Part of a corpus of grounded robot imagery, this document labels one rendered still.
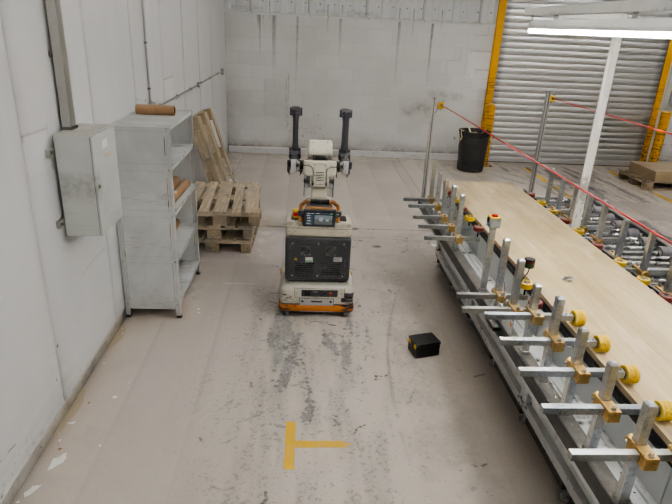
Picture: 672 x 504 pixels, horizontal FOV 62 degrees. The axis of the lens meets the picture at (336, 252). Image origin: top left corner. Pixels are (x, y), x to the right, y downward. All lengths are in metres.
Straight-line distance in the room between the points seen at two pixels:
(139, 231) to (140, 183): 0.38
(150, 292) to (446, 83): 7.49
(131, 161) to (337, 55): 6.64
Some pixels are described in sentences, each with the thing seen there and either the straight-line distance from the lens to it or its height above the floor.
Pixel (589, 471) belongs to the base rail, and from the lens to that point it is 2.60.
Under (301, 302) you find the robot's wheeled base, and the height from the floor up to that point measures 0.14.
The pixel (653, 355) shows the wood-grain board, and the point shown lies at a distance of 3.09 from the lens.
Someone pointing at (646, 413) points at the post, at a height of 1.10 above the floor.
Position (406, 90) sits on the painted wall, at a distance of 10.66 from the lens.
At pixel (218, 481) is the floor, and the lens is 3.28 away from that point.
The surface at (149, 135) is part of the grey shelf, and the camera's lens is 4.30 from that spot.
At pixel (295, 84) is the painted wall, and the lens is 10.50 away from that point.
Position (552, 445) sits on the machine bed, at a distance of 3.51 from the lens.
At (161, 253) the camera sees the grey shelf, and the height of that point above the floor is 0.57.
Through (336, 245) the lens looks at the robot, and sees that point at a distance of 4.53.
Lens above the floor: 2.29
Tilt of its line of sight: 22 degrees down
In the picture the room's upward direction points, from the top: 3 degrees clockwise
